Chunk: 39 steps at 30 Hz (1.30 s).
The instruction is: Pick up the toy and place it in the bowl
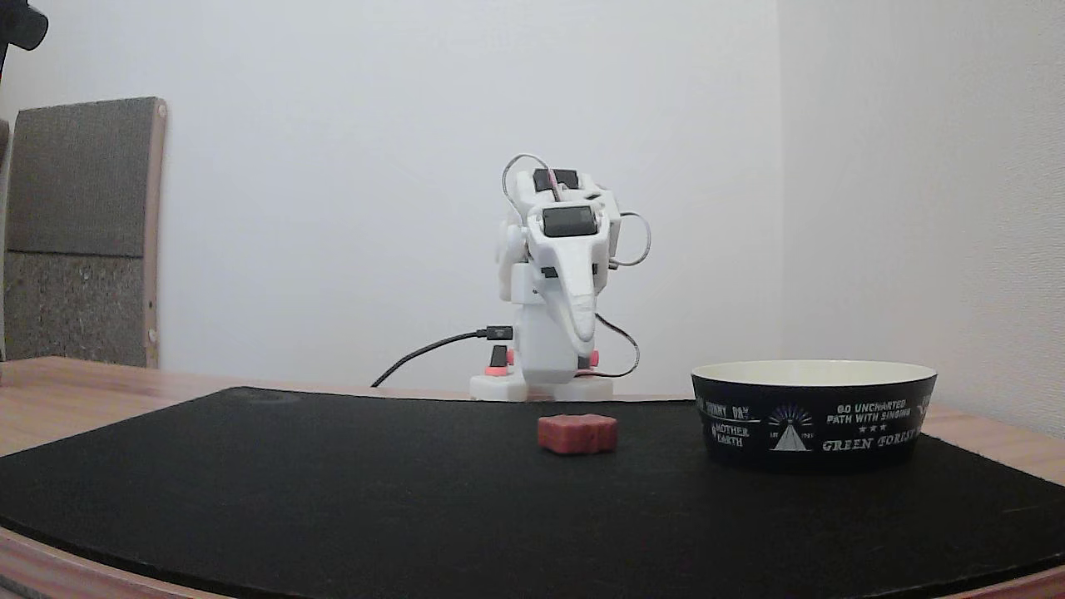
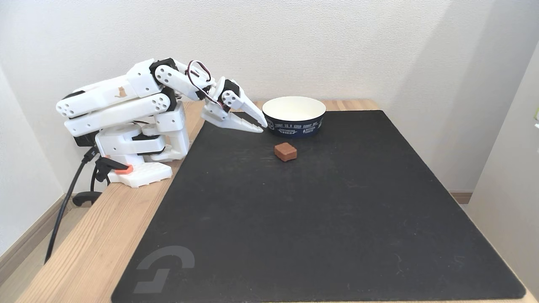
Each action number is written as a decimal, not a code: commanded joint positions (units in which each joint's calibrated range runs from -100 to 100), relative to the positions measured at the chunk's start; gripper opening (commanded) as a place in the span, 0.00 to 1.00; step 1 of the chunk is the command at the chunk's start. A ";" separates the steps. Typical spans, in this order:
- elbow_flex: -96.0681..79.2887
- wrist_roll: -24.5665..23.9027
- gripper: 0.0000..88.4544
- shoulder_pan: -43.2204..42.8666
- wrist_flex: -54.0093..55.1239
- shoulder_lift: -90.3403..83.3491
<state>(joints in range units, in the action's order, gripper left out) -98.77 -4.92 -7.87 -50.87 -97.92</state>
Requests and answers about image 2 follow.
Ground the dark printed paper bowl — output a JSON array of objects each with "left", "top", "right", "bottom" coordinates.
[{"left": 262, "top": 96, "right": 327, "bottom": 138}]

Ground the brown square toy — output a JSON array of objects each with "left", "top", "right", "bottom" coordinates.
[{"left": 274, "top": 142, "right": 298, "bottom": 162}]

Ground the black clamp with orange tip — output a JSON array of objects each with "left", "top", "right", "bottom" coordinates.
[{"left": 72, "top": 156, "right": 134, "bottom": 207}]

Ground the black desk mat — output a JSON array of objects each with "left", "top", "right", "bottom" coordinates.
[{"left": 111, "top": 110, "right": 527, "bottom": 303}]

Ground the thin looped servo wire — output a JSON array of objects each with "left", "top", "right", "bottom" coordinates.
[{"left": 187, "top": 60, "right": 224, "bottom": 106}]

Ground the thick black power cable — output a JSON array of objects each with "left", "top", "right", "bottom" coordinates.
[{"left": 44, "top": 145, "right": 100, "bottom": 265}]

